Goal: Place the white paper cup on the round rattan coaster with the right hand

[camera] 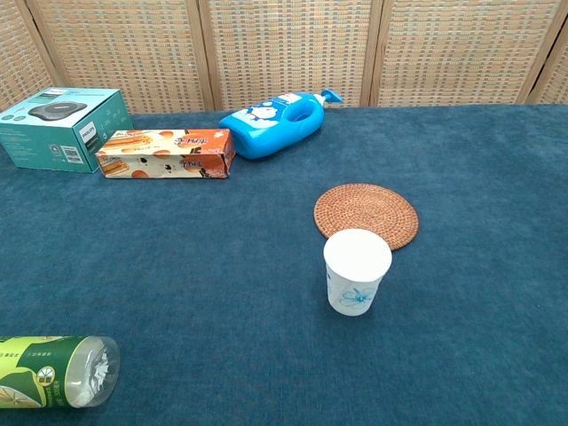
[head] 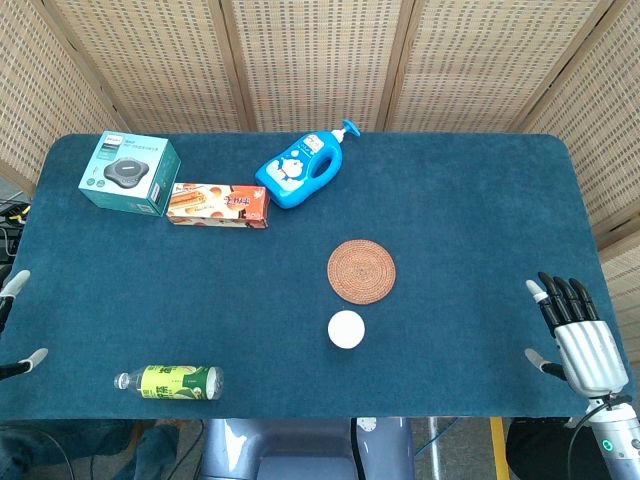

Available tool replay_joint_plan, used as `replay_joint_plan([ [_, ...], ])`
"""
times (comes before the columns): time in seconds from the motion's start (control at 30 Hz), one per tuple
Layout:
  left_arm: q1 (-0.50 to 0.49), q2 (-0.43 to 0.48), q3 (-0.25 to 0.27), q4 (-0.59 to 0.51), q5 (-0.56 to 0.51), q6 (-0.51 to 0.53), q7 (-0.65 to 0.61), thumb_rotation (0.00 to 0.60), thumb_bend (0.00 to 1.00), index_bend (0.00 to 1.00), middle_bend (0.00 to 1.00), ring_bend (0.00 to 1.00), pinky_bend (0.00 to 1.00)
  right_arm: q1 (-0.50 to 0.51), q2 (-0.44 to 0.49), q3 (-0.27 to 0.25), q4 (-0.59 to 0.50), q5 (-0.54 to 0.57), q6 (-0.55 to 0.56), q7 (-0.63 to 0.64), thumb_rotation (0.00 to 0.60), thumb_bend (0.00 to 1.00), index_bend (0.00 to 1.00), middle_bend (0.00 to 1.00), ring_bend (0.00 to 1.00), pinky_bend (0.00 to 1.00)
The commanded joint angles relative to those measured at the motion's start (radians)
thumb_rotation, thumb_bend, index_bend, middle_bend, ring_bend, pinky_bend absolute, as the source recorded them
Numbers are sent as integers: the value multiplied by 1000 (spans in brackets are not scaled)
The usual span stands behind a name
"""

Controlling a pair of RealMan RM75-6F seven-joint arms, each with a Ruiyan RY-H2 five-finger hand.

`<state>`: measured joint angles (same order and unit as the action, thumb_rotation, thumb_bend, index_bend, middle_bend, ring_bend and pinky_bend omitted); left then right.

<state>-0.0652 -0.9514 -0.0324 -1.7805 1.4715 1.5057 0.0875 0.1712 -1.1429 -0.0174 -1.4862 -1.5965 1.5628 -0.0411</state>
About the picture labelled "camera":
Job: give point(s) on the white paper cup blue flower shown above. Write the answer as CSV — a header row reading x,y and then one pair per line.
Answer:
x,y
356,270

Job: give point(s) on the green label plastic bottle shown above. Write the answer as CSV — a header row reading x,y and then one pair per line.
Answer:
x,y
44,370

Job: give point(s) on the orange snack carton box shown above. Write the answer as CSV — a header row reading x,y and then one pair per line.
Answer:
x,y
168,153

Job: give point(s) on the round woven rattan coaster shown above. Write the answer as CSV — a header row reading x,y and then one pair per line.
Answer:
x,y
364,208

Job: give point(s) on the woven wooden folding screen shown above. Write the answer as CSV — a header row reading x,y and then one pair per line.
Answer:
x,y
288,49

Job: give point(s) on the blue pump detergent bottle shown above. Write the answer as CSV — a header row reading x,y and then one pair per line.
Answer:
x,y
266,128

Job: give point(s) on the teal Philips product box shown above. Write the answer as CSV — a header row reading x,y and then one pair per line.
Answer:
x,y
53,128

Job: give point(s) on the blue carpet table cloth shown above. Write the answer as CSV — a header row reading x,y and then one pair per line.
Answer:
x,y
248,288

